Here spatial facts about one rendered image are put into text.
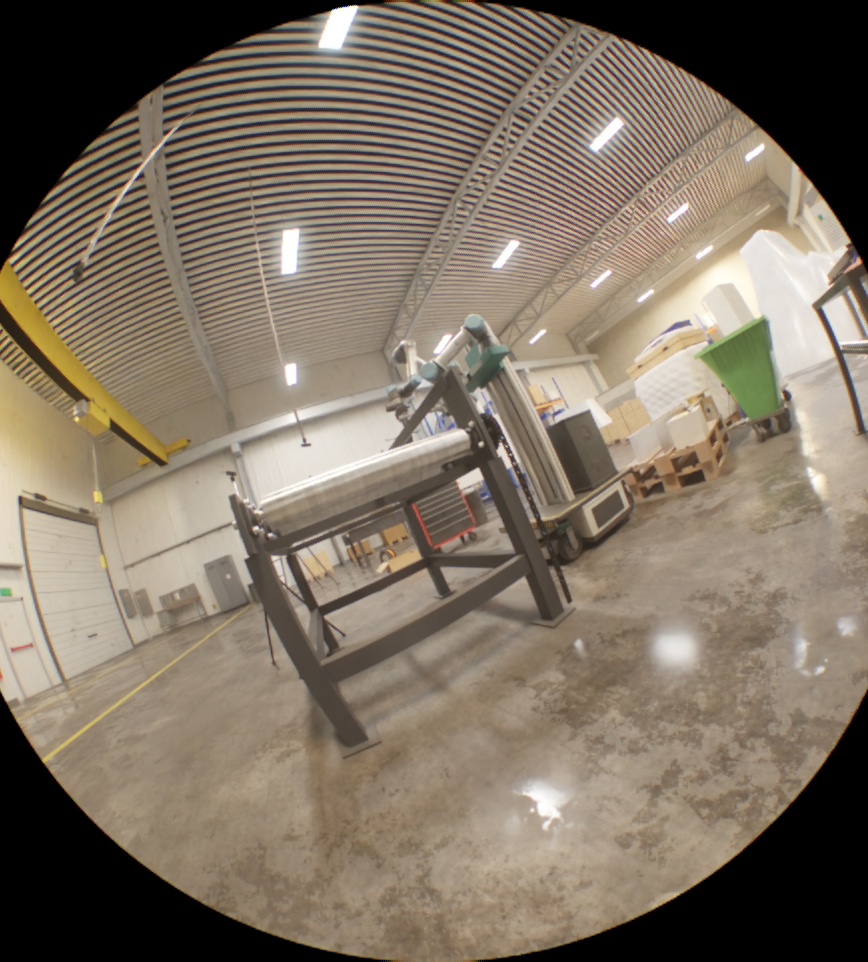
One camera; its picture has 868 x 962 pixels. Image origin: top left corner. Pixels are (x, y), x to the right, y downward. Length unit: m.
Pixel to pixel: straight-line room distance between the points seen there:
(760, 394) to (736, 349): 0.40
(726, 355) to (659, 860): 2.78
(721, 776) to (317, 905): 0.81
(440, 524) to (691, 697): 3.55
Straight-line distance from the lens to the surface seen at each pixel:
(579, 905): 0.68
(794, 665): 0.91
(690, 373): 3.96
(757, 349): 2.78
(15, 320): 7.41
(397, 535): 10.89
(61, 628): 10.66
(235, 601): 11.62
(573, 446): 2.11
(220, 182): 8.28
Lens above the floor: 0.67
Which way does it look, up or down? 4 degrees up
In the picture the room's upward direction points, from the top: 24 degrees counter-clockwise
